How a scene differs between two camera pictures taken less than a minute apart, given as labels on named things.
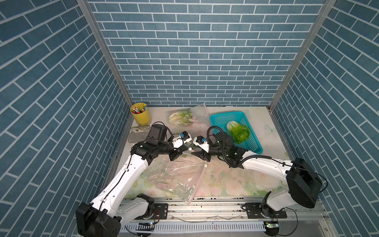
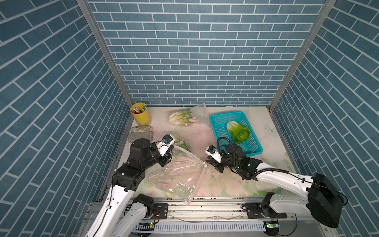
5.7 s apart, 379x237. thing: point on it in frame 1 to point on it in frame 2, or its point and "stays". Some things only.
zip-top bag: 197,116 stays
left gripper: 177,151 to 165,157
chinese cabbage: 240,133 stays
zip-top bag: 182,177 stays
